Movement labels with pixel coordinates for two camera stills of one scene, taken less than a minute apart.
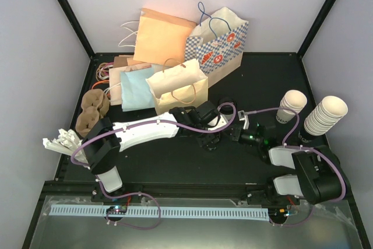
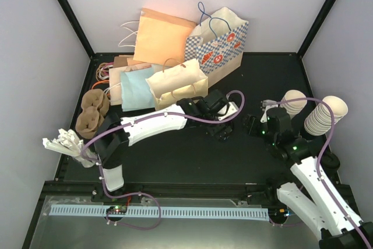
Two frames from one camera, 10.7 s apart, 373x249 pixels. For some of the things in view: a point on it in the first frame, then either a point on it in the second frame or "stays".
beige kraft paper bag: [178, 86] stays
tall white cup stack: [326, 116] stays
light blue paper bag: [135, 91] stays
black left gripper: [206, 143] to [214, 131]
